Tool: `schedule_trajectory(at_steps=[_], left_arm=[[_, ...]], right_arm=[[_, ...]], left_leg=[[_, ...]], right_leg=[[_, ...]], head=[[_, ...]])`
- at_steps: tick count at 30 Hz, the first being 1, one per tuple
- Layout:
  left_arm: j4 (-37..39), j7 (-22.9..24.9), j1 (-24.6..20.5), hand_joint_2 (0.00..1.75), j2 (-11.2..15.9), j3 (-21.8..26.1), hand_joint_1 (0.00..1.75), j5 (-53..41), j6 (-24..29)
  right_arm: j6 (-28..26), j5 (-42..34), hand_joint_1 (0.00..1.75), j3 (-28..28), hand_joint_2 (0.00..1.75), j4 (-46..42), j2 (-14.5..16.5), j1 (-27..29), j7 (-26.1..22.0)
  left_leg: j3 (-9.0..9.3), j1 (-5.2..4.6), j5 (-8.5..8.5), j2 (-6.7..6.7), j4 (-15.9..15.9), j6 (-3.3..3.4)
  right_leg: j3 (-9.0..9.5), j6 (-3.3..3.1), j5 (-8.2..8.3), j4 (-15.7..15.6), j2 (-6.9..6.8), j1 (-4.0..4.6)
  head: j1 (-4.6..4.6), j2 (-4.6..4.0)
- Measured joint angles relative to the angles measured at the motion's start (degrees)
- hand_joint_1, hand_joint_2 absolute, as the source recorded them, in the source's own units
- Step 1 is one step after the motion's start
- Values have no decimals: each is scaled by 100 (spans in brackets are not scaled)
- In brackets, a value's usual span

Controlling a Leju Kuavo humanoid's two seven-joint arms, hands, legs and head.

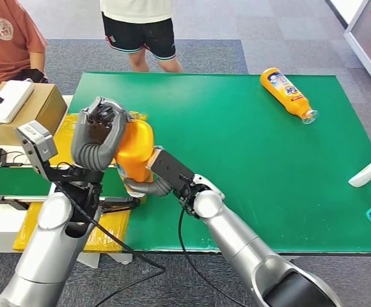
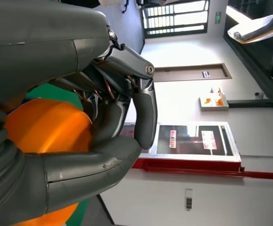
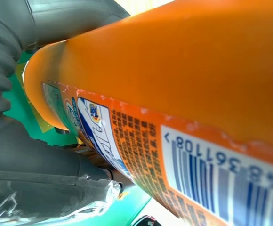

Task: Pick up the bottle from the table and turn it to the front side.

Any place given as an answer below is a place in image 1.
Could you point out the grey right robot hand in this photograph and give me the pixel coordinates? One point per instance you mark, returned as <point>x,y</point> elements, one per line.
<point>153,188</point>

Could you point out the standing person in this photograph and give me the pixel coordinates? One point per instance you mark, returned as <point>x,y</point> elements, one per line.
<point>140,34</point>

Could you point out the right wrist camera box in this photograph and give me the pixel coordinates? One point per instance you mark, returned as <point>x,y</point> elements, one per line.
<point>172,169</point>

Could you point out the white flat device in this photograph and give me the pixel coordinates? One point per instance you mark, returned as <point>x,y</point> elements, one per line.
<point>9,101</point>

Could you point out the yellow wrapped cardboard box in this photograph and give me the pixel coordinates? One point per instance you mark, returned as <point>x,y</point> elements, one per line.
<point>112,229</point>

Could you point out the green table mat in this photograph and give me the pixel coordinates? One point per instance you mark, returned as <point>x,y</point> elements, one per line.
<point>236,148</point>

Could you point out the white red display stand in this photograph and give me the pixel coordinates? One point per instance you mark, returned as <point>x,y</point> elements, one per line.
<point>368,34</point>

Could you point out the seated person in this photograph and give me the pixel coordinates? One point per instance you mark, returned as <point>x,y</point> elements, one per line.
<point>6,42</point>

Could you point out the orange bottle with blue label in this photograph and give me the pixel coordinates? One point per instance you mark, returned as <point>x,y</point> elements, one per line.
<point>285,95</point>

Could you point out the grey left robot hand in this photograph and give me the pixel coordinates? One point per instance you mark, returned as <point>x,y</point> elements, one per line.
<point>89,152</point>

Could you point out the small green conveyor belt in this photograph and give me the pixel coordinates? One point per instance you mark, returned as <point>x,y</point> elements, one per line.
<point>13,182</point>

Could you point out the brown cardboard box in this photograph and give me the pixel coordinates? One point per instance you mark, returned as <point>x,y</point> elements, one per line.
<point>45,110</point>

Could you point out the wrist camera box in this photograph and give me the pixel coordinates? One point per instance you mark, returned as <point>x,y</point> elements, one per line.
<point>172,169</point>
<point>35,142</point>

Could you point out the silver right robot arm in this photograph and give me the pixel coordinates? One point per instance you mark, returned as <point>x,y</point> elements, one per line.
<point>236,237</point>

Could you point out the orange bottle with barcode label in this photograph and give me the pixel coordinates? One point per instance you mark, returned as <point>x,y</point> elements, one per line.
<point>134,152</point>

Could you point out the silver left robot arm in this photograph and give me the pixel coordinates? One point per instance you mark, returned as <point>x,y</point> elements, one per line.
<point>45,262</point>

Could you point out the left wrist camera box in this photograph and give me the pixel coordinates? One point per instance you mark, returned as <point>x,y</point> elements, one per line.
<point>35,142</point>

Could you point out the white spray bottle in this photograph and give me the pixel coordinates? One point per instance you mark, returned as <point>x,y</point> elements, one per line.
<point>368,171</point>

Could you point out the white table foot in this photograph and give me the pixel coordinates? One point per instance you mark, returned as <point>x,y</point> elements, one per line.
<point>121,257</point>

